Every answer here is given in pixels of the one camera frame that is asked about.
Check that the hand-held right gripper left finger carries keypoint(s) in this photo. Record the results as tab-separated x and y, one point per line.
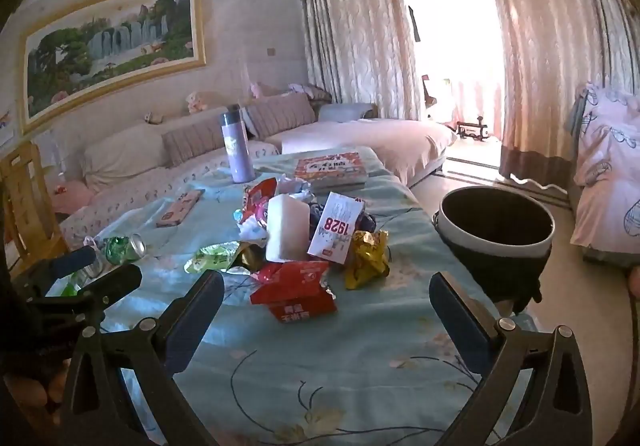
194	326

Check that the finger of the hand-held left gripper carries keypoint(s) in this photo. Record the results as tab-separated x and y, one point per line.
112	283
75	260

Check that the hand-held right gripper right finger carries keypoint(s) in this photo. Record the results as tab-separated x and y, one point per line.
460	323

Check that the black round trash bin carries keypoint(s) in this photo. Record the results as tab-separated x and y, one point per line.
495	246

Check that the white card packet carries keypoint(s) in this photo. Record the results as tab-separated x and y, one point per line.
335	228

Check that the person's left hand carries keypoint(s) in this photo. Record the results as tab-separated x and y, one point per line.
27	393

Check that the crushed green can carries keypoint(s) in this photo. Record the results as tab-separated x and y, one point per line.
122	248

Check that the pink cushion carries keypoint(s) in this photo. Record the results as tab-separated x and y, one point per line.
72	196

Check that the green snack wrapper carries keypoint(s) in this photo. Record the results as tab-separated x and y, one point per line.
212	258

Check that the wooden chair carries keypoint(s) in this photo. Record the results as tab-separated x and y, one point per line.
25	206

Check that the pink flat box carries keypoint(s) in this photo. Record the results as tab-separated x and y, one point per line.
180	208

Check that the red paper packet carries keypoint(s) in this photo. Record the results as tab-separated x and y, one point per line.
295	293

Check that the beige cushion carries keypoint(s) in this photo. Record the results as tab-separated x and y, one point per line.
122	158

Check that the yellow foil wrapper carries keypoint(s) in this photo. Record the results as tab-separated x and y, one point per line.
367	258

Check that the blue floral tablecloth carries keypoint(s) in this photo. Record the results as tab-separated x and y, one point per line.
310	376

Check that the white paper roll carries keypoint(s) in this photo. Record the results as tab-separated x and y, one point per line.
286	226

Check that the striped brown cushion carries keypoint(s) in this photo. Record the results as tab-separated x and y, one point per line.
195	142
281	115

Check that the purple thermos bottle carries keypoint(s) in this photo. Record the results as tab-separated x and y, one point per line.
239	151

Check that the small dark wooden stand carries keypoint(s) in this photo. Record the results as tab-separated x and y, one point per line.
471	130

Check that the beige corner sofa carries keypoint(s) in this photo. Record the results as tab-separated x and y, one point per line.
390	141

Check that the white plush toy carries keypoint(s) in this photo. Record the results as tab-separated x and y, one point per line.
197	102

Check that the red patterned book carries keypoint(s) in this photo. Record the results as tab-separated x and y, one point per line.
332	168

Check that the framed landscape painting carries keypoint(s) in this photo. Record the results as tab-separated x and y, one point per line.
112	46

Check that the pink heart print quilt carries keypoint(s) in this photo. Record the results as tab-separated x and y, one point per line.
610	166

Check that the grey blue pillow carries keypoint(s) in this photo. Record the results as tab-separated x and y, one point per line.
345	112

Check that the patterned small cushion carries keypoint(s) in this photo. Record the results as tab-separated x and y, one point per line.
315	93

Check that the beige patterned curtain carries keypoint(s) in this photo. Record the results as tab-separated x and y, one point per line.
550	66
360	41

